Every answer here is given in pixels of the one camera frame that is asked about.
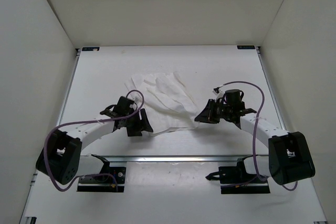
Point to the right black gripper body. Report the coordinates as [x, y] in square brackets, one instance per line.
[223, 110]

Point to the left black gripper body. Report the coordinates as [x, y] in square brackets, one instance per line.
[130, 113]

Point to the white pleated skirt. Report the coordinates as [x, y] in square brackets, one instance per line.
[168, 104]

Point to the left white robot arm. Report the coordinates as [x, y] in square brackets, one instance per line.
[61, 158]

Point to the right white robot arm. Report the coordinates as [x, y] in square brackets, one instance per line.
[288, 160]

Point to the right blue corner label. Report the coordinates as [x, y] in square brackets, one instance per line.
[245, 47]

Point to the blue corner label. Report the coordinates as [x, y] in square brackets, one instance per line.
[90, 49]
[245, 47]

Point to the left blue corner label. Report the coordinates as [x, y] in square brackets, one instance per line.
[90, 49]

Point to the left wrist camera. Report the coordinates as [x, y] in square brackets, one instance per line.
[137, 102]

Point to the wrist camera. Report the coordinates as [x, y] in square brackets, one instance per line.
[218, 93]
[137, 102]

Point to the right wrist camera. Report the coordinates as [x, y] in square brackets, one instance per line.
[218, 93]

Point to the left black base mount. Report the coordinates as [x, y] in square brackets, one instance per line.
[115, 183]

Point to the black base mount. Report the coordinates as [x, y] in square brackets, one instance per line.
[115, 183]
[234, 180]

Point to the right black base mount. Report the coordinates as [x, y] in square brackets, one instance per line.
[234, 180]

